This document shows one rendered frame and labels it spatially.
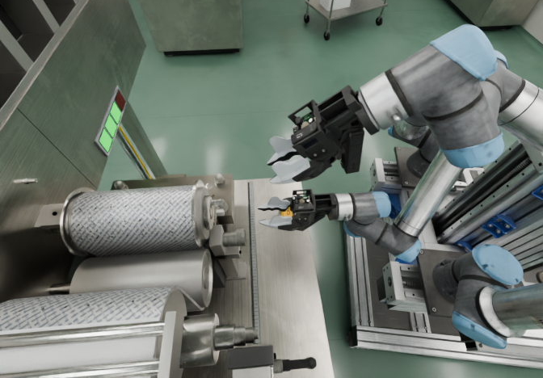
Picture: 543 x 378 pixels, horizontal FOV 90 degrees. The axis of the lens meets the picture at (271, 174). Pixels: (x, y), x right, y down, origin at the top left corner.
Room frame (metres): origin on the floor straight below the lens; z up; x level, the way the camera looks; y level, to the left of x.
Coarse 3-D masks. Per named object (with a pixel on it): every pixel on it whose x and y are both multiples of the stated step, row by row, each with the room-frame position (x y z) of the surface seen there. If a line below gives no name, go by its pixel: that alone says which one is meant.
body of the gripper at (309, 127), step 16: (336, 96) 0.33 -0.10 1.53; (352, 96) 0.31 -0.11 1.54; (320, 112) 0.31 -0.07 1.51; (336, 112) 0.31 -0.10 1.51; (352, 112) 0.30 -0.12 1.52; (304, 128) 0.30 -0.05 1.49; (320, 128) 0.28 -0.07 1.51; (336, 128) 0.30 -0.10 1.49; (352, 128) 0.30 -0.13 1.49; (368, 128) 0.28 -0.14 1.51; (304, 144) 0.29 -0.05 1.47; (320, 144) 0.28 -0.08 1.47; (336, 144) 0.28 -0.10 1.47; (320, 160) 0.28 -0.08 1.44
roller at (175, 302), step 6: (174, 294) 0.09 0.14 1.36; (180, 294) 0.09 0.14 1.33; (168, 300) 0.07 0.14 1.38; (174, 300) 0.08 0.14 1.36; (180, 300) 0.08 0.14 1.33; (168, 306) 0.07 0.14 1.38; (174, 306) 0.07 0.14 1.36; (180, 306) 0.08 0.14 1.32; (180, 312) 0.07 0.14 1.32; (186, 312) 0.07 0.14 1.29; (162, 318) 0.05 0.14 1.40; (156, 354) 0.01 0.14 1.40; (180, 372) -0.01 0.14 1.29
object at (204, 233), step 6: (198, 192) 0.30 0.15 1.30; (204, 192) 0.31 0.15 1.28; (198, 198) 0.28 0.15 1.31; (198, 204) 0.27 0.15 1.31; (72, 210) 0.25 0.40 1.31; (198, 210) 0.26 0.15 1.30; (198, 216) 0.24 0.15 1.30; (198, 222) 0.24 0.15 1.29; (198, 228) 0.23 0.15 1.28; (204, 228) 0.24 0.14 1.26; (72, 234) 0.21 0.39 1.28; (204, 234) 0.22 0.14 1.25
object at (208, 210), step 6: (204, 198) 0.30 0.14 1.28; (210, 198) 0.31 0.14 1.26; (204, 204) 0.28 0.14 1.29; (204, 210) 0.26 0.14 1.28; (210, 210) 0.28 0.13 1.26; (204, 216) 0.25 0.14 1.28; (210, 216) 0.27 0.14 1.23; (204, 222) 0.25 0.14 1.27; (210, 222) 0.25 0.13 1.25; (210, 228) 0.24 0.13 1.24
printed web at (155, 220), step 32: (96, 192) 0.30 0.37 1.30; (128, 192) 0.30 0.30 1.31; (160, 192) 0.29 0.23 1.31; (96, 224) 0.23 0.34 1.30; (128, 224) 0.23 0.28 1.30; (160, 224) 0.23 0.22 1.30; (160, 288) 0.09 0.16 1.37; (0, 320) 0.05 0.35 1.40; (32, 320) 0.05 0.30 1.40; (64, 320) 0.05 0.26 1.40; (96, 320) 0.05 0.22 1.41; (160, 320) 0.05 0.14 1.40
